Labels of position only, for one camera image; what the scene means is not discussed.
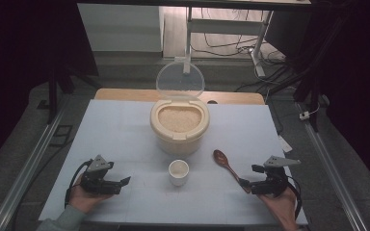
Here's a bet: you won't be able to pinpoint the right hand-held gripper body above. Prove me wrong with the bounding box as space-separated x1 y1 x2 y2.
251 155 303 196

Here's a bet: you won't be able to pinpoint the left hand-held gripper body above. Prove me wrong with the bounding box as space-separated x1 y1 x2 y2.
79 154 115 195

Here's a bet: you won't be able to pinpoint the brown wooden spoon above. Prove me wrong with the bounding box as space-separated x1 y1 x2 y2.
213 149 252 194

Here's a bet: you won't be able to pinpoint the white cup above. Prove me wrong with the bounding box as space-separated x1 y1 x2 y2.
168 159 191 188

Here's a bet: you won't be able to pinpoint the beige rice container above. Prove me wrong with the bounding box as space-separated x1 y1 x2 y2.
149 98 211 158

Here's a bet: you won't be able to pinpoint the white rice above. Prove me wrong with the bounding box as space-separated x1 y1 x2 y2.
157 106 203 134

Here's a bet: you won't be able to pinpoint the person's right hand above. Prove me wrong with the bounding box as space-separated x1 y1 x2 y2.
257 187 300 231

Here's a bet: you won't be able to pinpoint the person's left hand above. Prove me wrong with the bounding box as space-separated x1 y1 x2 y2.
68 174 116 215

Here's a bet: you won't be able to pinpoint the white paper tag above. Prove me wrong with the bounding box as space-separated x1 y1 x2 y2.
277 135 294 154

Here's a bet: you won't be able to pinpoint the white table mat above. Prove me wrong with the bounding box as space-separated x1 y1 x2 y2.
38 98 309 226

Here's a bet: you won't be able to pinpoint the black stand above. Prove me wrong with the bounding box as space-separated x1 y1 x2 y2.
37 62 103 125

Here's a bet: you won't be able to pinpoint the clear container lid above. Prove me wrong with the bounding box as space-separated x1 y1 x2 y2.
155 56 206 99

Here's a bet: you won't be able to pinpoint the black computer case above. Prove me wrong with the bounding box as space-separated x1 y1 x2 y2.
264 10 313 60

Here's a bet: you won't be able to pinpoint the white cabinet panel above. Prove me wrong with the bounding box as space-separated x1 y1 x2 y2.
77 3 164 53

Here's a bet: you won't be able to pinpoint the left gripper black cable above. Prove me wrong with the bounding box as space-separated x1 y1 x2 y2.
64 159 93 210

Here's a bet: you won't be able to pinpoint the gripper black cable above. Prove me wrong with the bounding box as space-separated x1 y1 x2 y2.
286 177 304 221
64 159 93 210

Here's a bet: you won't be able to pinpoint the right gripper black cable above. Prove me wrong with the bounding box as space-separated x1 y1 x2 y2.
286 177 304 221

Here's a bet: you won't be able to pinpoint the black floor frame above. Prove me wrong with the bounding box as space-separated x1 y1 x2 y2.
49 124 75 148

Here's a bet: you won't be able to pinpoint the aluminium rail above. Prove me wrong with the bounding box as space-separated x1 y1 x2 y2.
296 101 370 231
0 95 71 231

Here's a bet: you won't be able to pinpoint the black floor cables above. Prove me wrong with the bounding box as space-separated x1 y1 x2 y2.
191 8 303 94

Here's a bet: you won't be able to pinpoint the white desk frame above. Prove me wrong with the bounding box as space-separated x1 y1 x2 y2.
182 6 275 78

